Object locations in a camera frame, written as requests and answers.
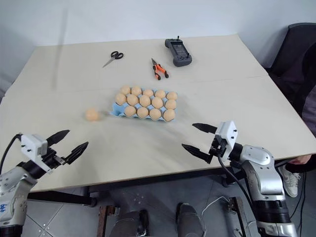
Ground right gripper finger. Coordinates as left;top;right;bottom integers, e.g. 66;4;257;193
192;122;219;135
181;144;214;164

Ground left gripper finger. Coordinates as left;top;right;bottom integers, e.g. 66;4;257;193
46;129;71;149
64;141;89;164

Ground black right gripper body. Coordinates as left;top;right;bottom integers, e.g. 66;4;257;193
208;136;231;159

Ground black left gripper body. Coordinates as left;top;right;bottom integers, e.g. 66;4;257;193
40;147;67;171

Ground blue egg carton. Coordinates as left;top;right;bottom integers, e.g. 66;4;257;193
111;91;179;123

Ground orange black pliers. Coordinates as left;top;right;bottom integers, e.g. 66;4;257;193
151;57;171;81

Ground white sneaker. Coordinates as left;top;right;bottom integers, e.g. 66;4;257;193
280;164;301;198

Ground grey handheld remote controller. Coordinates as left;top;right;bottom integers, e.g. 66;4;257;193
164;35;193;68

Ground seated person in dark clothes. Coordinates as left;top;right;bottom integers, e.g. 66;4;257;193
282;44;316;175

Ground black office chair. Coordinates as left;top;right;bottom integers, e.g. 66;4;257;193
265;22;316;117

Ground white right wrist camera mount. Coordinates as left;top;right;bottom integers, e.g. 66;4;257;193
213;120;240;159

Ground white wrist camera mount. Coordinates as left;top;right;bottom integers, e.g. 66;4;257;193
213;120;240;159
19;134;54;174

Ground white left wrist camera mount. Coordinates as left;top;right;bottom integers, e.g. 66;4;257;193
19;134;54;174

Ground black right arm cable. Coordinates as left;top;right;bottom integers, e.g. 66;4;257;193
217;150;259;218

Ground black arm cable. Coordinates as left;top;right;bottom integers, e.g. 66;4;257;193
217;150;259;218
0;133;23;173

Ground black table frame leg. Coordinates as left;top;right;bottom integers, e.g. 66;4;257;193
221;169;239;188
27;185;97;208

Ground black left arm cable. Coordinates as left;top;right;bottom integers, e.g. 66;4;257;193
0;133;23;173

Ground white floor cable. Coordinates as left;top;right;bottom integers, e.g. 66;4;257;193
200;196;232;237

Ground rusty metal stand rail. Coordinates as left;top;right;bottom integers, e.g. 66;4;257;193
98;205;121;237
227;196;251;237

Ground thin black floor cable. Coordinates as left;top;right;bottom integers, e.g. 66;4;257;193
294;170;308;237

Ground black handled scissors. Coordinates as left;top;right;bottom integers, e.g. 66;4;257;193
102;50;124;68

